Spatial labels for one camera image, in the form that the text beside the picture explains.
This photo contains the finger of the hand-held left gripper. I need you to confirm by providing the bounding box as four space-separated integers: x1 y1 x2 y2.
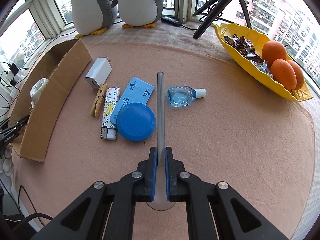
0 116 30 147

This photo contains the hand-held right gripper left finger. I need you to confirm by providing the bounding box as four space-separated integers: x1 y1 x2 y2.
31 147 158 240

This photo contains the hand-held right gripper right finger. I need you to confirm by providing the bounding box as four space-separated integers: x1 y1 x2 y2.
164 147 289 240

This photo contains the white round plug adapter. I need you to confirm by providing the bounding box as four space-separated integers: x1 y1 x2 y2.
30 78 48 108

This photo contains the blue plastic suction hook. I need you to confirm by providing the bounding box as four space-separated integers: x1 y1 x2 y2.
109 76 156 143

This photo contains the cardboard box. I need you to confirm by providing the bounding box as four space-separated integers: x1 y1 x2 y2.
9 39 92 162

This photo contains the small blue liquid bottle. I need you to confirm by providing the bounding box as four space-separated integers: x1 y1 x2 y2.
167 86 207 108

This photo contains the wooden clothespin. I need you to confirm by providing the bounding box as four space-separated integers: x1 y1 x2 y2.
90 82 109 118

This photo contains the white patterned lighter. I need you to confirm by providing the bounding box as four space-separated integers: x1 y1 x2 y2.
100 87 121 140

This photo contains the white power strip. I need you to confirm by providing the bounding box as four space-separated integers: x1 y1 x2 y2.
0 74 19 98

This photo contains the white charger block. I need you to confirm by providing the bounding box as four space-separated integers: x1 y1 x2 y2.
84 56 113 90

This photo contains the large penguin plush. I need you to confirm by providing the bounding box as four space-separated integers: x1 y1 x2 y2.
69 0 118 38

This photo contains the pile of blue wrapped candies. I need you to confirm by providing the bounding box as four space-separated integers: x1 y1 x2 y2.
255 61 275 79

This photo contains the pile of brown chocolate bars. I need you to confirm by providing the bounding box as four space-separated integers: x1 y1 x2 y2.
223 34 263 63

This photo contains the orange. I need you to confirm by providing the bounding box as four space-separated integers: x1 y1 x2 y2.
271 59 297 92
262 41 287 68
287 60 305 90

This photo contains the black inline controller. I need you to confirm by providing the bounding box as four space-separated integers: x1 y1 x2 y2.
161 16 183 27

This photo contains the yellow leaf-shaped bowl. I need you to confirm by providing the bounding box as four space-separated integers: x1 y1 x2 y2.
214 22 313 102

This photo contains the black tripod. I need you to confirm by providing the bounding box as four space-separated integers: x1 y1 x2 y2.
193 0 252 40

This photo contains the small penguin plush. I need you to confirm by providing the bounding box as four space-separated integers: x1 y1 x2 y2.
115 0 170 29

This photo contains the thick black cable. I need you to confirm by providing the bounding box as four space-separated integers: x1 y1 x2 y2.
4 212 54 227

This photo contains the black ring light cable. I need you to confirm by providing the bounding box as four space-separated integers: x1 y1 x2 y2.
181 0 216 31

